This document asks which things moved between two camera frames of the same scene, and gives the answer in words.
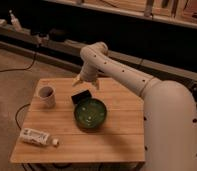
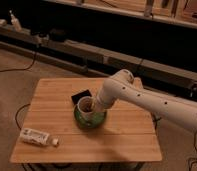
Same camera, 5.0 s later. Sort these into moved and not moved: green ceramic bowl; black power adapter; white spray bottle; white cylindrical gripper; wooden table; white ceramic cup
Moved: white cylindrical gripper; white ceramic cup
Not moved: wooden table; green ceramic bowl; white spray bottle; black power adapter
